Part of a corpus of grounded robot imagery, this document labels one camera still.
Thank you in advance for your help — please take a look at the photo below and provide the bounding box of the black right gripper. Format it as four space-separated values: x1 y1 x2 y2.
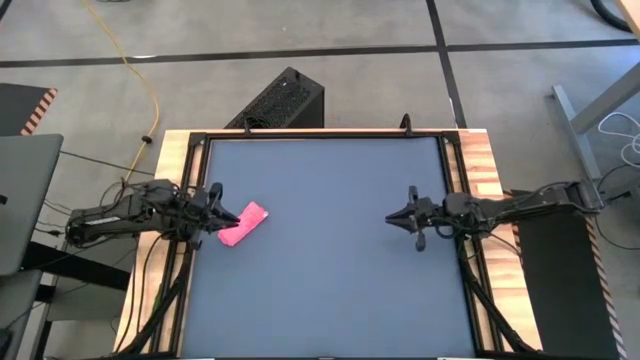
385 185 451 252

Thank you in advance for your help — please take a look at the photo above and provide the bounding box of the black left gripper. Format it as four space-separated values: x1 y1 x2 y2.
182 182 241 250

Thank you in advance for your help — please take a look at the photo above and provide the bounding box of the pink towel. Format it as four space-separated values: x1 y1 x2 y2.
217 200 270 248

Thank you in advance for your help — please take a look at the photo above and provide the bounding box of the black perforated computer tower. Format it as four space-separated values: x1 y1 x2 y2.
223 65 326 130

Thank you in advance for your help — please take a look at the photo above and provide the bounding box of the black box striped edge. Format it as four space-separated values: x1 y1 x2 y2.
509 188 627 360

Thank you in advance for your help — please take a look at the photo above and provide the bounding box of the grey laptop lid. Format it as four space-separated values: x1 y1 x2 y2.
0 133 65 277

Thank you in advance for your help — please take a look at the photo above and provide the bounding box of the black mat striped edge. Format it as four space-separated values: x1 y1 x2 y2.
0 82 59 138

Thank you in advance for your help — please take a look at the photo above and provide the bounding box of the grey desk leg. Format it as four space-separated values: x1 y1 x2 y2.
551 60 640 181

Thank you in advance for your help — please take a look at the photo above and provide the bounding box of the wooden desk corner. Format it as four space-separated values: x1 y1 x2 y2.
615 0 640 39

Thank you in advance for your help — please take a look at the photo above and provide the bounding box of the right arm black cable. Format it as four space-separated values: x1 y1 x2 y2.
432 219 484 242

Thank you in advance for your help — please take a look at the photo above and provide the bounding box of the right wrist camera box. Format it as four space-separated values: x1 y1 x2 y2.
443 192 475 219

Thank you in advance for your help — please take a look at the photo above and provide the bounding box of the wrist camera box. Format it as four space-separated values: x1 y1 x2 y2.
144 178 184 211
443 192 475 219

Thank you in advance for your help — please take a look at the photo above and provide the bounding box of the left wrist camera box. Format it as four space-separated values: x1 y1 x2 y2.
144 178 184 211

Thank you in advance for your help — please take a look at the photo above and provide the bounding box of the black cable bundle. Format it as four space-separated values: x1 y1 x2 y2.
457 239 531 354
114 234 194 357

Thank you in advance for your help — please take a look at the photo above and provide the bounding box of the yellow cable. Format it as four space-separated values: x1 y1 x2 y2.
79 0 161 184

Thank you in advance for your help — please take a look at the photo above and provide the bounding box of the black table frame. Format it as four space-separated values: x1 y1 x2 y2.
97 127 551 360

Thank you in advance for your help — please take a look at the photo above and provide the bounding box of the black floor cable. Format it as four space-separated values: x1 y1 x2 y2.
593 163 640 251

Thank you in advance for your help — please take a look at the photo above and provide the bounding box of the white cable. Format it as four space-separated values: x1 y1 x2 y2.
597 110 640 169

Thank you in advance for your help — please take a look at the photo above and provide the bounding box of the thick black hose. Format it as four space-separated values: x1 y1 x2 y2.
589 0 635 34

